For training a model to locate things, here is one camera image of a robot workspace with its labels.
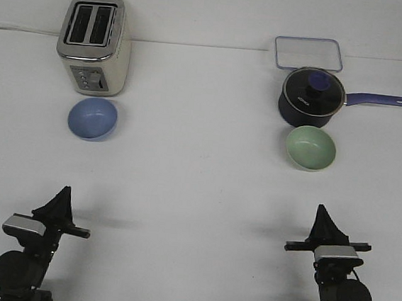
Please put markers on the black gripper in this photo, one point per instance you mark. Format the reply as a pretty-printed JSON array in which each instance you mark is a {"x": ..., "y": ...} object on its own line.
[
  {"x": 325, "y": 230},
  {"x": 55, "y": 215}
]

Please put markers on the green bowl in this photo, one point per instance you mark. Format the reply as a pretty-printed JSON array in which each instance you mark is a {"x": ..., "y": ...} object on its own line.
[{"x": 310, "y": 148}]

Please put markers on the blue bowl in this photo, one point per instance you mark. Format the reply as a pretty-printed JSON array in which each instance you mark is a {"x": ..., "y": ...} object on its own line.
[{"x": 93, "y": 119}]

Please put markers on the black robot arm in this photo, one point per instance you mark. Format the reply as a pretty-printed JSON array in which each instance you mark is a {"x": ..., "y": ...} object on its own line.
[
  {"x": 336, "y": 284},
  {"x": 23, "y": 272}
]

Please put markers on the dark blue saucepan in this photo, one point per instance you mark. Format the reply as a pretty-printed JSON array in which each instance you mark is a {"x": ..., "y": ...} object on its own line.
[{"x": 297, "y": 119}]

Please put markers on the glass pot lid blue knob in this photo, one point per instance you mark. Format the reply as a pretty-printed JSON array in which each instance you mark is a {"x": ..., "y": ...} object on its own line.
[{"x": 314, "y": 91}]

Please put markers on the cream and silver toaster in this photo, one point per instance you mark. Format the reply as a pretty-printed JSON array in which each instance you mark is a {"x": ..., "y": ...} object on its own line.
[{"x": 95, "y": 47}]

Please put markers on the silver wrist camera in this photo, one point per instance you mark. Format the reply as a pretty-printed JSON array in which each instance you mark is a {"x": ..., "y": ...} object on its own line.
[
  {"x": 334, "y": 252},
  {"x": 17, "y": 225}
]

